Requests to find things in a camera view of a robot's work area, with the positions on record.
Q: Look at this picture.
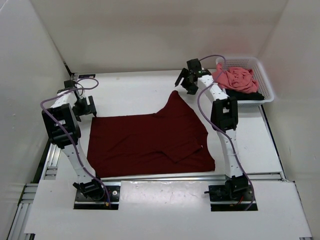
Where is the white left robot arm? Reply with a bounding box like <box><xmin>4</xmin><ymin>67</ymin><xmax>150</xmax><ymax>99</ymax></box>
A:
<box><xmin>40</xmin><ymin>88</ymin><xmax>107</xmax><ymax>202</ymax></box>

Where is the dark red t-shirt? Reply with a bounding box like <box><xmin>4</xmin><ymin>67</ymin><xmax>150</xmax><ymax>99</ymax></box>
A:
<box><xmin>87</xmin><ymin>90</ymin><xmax>216</xmax><ymax>178</ymax></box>

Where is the black t-shirt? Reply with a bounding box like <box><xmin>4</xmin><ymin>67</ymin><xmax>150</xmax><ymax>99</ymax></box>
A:
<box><xmin>225</xmin><ymin>89</ymin><xmax>265</xmax><ymax>101</ymax></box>

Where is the aluminium side frame rail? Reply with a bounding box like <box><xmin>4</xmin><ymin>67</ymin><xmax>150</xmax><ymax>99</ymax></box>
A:
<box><xmin>7</xmin><ymin>142</ymin><xmax>61</xmax><ymax>240</ymax></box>

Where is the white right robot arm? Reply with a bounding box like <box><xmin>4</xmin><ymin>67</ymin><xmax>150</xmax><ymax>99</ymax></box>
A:
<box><xmin>174</xmin><ymin>58</ymin><xmax>249</xmax><ymax>201</ymax></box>

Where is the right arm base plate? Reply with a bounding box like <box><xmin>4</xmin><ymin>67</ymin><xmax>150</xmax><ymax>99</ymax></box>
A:
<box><xmin>204</xmin><ymin>185</ymin><xmax>258</xmax><ymax>212</ymax></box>

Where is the pink t-shirt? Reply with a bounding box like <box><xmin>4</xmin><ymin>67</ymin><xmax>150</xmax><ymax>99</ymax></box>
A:
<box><xmin>212</xmin><ymin>63</ymin><xmax>259</xmax><ymax>94</ymax></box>

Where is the white plastic basket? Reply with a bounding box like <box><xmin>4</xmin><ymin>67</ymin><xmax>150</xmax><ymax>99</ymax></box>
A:
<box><xmin>212</xmin><ymin>56</ymin><xmax>275</xmax><ymax>107</ymax></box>

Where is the aluminium table edge rail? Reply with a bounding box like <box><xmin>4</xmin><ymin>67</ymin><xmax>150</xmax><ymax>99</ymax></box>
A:
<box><xmin>101</xmin><ymin>172</ymin><xmax>284</xmax><ymax>182</ymax></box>

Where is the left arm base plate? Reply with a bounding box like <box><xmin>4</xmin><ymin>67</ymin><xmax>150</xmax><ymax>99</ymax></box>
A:
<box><xmin>73</xmin><ymin>181</ymin><xmax>121</xmax><ymax>210</ymax></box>

